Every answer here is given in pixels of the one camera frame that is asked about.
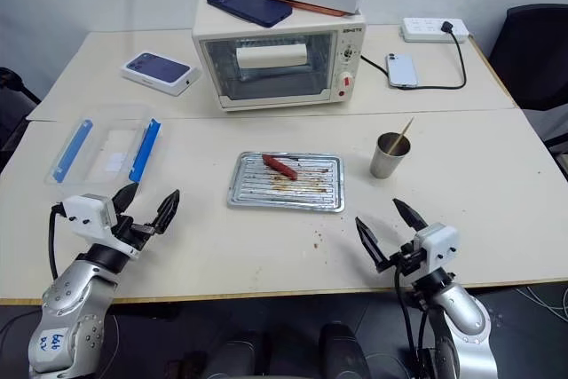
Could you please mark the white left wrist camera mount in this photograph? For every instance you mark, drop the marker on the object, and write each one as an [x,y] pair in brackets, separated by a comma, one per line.
[89,215]

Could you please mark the silver baking tray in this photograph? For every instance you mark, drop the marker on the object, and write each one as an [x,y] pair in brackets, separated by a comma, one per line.
[284,188]

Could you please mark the dark rounded shape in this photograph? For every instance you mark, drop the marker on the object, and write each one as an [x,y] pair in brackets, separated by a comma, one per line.
[344,352]
[237,357]

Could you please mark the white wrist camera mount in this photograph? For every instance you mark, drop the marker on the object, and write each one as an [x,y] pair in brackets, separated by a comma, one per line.
[439,241]
[89,215]

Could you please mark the red sausage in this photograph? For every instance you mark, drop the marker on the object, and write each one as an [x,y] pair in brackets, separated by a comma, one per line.
[279,166]

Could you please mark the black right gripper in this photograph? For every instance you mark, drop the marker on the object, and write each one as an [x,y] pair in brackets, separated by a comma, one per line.
[408,257]

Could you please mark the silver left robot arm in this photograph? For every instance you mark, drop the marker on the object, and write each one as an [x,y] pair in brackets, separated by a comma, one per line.
[71,308]

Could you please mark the black office chair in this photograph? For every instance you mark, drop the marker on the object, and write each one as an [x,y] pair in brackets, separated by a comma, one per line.
[532,68]

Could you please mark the wooden stick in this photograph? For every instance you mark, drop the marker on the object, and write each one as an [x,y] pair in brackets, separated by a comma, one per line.
[404,132]

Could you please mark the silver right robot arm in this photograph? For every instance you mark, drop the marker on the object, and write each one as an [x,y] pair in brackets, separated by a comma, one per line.
[466,326]

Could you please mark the light blue smartphone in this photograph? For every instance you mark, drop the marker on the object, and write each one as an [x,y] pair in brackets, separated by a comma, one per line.
[401,70]

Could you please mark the dark blue smartphone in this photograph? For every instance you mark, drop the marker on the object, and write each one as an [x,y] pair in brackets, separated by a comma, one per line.
[248,5]

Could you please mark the clear container with blue clips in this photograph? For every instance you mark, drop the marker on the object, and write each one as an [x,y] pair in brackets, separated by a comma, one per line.
[102,148]

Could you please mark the cream toaster oven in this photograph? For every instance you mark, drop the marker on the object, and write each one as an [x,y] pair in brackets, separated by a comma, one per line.
[275,64]

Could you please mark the stainless steel cup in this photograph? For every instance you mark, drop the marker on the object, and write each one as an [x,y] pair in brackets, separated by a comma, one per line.
[388,161]

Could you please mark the white power strip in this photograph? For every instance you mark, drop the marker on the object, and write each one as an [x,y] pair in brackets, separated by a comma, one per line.
[426,29]

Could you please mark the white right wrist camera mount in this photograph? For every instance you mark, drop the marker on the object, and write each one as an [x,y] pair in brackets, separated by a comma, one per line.
[439,241]

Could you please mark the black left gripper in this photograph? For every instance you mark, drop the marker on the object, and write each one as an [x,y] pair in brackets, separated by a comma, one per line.
[133,237]

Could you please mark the white blue phone box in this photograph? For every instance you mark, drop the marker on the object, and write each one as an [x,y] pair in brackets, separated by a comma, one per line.
[160,72]

